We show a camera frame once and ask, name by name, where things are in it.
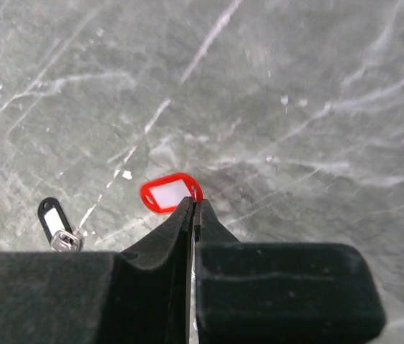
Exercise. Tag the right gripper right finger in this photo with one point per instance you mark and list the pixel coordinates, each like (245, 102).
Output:
(294, 292)

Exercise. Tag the red key tag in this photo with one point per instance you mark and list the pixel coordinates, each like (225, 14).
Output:
(162, 195)

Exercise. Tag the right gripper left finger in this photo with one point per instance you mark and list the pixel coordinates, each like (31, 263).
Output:
(139, 295)

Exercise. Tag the black key tag with key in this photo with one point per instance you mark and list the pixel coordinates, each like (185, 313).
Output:
(56, 227)

